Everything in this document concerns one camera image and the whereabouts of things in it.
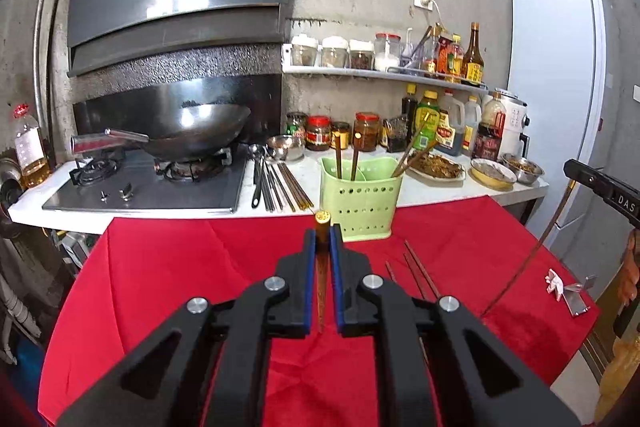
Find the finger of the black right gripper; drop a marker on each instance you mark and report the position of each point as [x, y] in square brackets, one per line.
[620, 196]

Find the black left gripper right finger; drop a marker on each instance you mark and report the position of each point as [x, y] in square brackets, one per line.
[435, 363]

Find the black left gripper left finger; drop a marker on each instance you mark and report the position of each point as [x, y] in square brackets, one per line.
[207, 363]

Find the brown chopstick with gold tip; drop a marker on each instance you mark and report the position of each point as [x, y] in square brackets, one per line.
[322, 227]

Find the brown chopstick on cloth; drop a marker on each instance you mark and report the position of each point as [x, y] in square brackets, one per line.
[414, 275]
[421, 267]

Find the long chopstick held at right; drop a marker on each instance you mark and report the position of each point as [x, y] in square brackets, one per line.
[532, 253]

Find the steel bowl with food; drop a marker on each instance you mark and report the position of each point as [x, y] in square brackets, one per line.
[526, 171]

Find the white and metal clip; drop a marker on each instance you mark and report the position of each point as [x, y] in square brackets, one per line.
[571, 293]

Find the red table cloth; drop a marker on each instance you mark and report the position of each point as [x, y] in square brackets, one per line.
[141, 270]

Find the white electric kettle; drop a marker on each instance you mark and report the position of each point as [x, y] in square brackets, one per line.
[514, 140]

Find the yellow rimmed dish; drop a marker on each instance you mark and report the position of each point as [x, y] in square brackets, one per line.
[492, 174]

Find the white refrigerator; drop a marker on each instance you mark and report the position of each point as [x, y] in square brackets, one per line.
[565, 65]

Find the green perforated utensil holder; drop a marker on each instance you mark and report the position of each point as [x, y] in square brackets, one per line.
[364, 207]

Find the large soy sauce jug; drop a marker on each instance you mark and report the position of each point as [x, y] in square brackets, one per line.
[450, 130]

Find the chopsticks bundle on counter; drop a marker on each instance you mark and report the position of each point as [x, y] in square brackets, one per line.
[282, 190]

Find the plate of cooked food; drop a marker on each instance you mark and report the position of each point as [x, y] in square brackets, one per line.
[436, 168]

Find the brown bottle on shelf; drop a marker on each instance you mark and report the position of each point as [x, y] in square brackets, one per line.
[472, 70]

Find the brown chopstick in holder right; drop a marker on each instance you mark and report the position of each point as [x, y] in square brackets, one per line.
[405, 162]

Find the brown chopstick in holder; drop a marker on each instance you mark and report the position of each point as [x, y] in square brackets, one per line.
[337, 142]
[355, 155]
[405, 162]

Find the green label oil bottle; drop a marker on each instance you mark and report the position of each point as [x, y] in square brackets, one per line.
[428, 105]

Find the gas stove top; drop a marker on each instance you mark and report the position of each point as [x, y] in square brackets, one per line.
[132, 181]

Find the black ladle on counter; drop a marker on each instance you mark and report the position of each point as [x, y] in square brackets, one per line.
[257, 154]

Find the brown chopstick in holder middle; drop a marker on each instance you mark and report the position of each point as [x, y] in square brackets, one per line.
[355, 155]

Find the small steel bowl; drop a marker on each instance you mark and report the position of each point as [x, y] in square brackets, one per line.
[285, 147]

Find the brown chopstick in holder left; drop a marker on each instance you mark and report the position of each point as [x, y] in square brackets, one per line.
[337, 142]

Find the black wok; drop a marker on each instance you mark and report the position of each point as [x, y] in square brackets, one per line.
[188, 133]

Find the orange lid chili jar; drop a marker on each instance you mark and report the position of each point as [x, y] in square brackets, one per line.
[367, 127]

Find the red lid sauce jar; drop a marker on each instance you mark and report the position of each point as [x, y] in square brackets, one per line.
[318, 133]

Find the oil bottle red cap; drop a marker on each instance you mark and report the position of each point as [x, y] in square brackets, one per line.
[30, 153]

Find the red lid salt jar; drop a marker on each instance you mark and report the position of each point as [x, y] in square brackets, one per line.
[387, 51]

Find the white wall shelf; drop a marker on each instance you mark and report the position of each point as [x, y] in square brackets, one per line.
[407, 75]

